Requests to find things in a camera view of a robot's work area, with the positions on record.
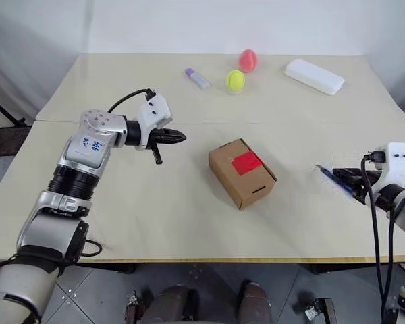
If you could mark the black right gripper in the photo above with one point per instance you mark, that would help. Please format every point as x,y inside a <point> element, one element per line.
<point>368,184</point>

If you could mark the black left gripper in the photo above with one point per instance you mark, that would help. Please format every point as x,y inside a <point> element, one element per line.
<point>159,137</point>

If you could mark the blue pen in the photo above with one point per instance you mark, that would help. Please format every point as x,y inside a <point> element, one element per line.
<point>329,175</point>

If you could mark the brown cardboard box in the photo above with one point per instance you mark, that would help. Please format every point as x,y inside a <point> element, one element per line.
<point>246,189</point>

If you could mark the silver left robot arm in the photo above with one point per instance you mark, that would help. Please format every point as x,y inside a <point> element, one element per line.
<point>67,175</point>

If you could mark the glue stick with purple cap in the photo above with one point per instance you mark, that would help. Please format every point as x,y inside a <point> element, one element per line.
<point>198,79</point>

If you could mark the red tape strip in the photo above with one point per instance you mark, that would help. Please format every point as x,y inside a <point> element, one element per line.
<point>246,163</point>

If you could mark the yellow tennis ball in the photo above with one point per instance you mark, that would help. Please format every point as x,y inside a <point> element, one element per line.
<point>235,81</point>

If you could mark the white plastic case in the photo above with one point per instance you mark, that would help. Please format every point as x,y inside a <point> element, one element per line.
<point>314,76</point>

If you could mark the pink ball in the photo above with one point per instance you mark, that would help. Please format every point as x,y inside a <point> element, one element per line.
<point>248,60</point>

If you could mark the rusty metal foot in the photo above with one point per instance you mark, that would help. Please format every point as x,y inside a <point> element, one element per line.
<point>135,308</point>
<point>322,310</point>

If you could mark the dark rounded shape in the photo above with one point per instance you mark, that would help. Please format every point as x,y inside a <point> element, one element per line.
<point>170,305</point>
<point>256,303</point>

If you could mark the black metal stand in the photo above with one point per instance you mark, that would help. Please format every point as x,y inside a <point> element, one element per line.
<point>5,138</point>

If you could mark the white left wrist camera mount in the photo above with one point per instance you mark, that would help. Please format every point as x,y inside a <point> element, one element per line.
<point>153,111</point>

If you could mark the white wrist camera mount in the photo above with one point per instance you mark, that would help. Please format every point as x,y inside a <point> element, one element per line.
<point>395,162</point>
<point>153,111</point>

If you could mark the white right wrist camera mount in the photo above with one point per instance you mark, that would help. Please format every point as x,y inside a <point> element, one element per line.
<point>395,162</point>

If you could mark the black table frame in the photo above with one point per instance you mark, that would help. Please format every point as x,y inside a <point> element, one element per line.
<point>104,268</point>

